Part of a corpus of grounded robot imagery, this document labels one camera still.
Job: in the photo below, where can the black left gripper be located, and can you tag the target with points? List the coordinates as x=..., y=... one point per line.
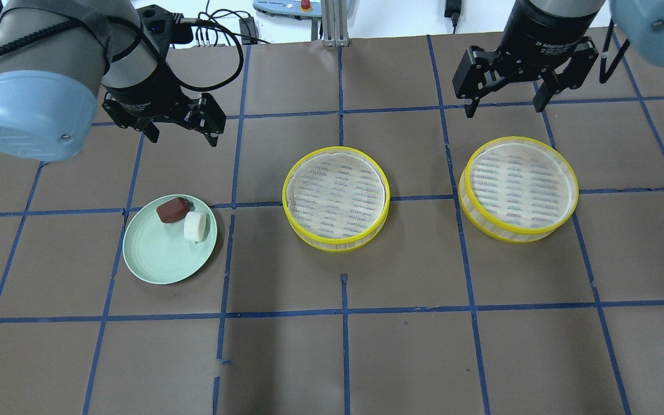
x=140, y=104

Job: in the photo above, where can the white bun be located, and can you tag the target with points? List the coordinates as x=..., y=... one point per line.
x=195, y=225

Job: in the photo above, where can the light green plate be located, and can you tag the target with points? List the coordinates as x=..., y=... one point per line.
x=158, y=253

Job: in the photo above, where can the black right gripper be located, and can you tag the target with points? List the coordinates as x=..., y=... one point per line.
x=539, y=31

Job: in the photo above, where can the aluminium frame post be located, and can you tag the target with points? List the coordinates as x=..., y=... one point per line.
x=330, y=22

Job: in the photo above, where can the teach pendant with red button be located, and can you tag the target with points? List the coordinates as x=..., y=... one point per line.
x=300, y=10

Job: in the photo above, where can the brown bun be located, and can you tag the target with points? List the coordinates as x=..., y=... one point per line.
x=173, y=210

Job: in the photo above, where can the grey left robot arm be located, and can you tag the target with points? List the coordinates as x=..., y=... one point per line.
x=62, y=60

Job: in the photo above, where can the yellow bamboo steamer tray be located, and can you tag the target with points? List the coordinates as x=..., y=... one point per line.
x=517, y=190
x=336, y=199

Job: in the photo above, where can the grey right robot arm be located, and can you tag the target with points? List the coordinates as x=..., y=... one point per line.
x=634, y=24

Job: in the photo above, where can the black power adapter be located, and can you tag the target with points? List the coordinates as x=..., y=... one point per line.
x=453, y=11

